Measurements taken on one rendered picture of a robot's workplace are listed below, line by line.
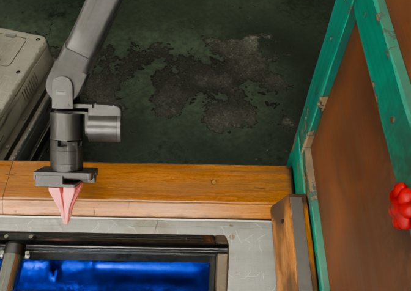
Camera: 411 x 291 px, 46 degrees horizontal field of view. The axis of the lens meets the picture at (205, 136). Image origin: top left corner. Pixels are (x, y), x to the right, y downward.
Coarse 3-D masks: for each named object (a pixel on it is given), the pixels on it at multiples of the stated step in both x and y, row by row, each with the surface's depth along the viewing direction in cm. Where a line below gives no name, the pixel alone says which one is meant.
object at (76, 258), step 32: (32, 256) 54; (64, 256) 54; (96, 256) 54; (128, 256) 55; (160, 256) 55; (192, 256) 55; (224, 256) 55; (32, 288) 56; (64, 288) 56; (96, 288) 56; (128, 288) 56; (160, 288) 56; (192, 288) 56; (224, 288) 56
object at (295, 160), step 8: (296, 136) 99; (296, 144) 99; (296, 152) 98; (288, 160) 107; (296, 160) 98; (296, 168) 98; (296, 176) 99; (296, 184) 98; (304, 184) 91; (296, 192) 98; (304, 192) 90
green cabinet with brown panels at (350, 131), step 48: (336, 0) 71; (384, 0) 56; (336, 48) 71; (384, 48) 52; (336, 96) 75; (384, 96) 52; (336, 144) 74; (384, 144) 55; (336, 192) 74; (384, 192) 55; (336, 240) 73; (384, 240) 54; (336, 288) 72; (384, 288) 54
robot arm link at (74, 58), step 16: (96, 0) 81; (112, 0) 81; (80, 16) 82; (96, 16) 82; (112, 16) 82; (80, 32) 82; (96, 32) 82; (64, 48) 82; (80, 48) 82; (96, 48) 83; (64, 64) 82; (80, 64) 82; (48, 80) 82; (80, 80) 83
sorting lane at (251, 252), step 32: (0, 224) 96; (32, 224) 96; (64, 224) 96; (96, 224) 96; (128, 224) 96; (160, 224) 96; (192, 224) 96; (224, 224) 97; (256, 224) 97; (256, 256) 93; (256, 288) 89
